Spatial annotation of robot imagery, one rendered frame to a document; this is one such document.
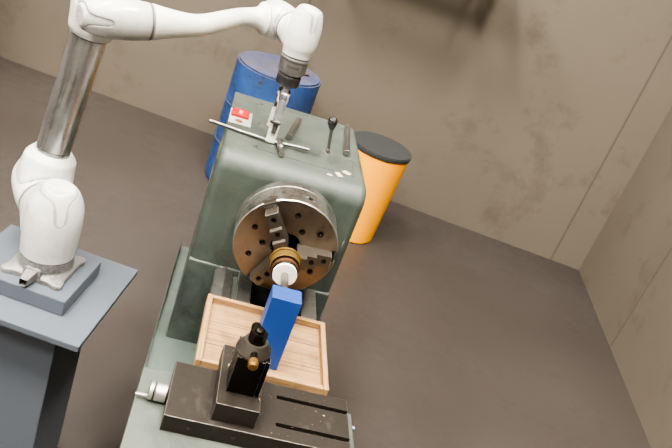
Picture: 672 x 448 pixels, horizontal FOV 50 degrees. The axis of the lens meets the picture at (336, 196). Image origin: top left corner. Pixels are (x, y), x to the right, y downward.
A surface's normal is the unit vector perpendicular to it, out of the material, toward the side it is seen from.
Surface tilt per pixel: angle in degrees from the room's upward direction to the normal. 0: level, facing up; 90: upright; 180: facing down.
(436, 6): 90
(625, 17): 90
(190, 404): 0
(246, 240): 90
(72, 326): 0
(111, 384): 0
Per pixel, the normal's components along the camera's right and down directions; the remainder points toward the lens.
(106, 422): 0.32, -0.86
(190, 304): 0.05, 0.44
